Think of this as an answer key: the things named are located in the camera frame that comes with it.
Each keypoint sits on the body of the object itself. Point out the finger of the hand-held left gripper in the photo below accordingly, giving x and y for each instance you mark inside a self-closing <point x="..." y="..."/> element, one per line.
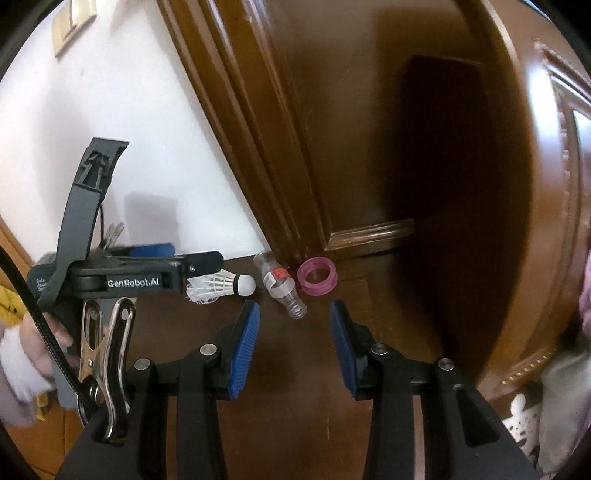
<point x="203" y="264"/>
<point x="152" y="250"/>

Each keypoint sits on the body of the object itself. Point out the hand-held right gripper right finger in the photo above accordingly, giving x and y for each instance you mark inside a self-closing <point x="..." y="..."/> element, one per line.
<point x="344" y="355"/>

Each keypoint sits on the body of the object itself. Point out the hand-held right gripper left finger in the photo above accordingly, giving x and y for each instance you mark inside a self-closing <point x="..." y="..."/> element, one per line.
<point x="244" y="350"/>

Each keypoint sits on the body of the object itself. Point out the white feather shuttlecock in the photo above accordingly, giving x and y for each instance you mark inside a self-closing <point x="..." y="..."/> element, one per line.
<point x="226" y="281"/>

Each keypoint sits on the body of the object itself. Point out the small clear plastic bottle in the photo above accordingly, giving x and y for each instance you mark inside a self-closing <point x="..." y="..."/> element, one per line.
<point x="279" y="284"/>

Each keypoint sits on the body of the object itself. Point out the person's left hand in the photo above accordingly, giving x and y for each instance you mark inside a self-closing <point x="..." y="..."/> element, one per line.
<point x="39" y="350"/>

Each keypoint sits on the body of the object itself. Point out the dark wooden nightstand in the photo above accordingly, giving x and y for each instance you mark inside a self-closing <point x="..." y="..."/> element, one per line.
<point x="295" y="415"/>

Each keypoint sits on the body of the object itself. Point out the beige wall switch plate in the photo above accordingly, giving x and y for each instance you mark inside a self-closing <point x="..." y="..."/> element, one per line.
<point x="74" y="23"/>

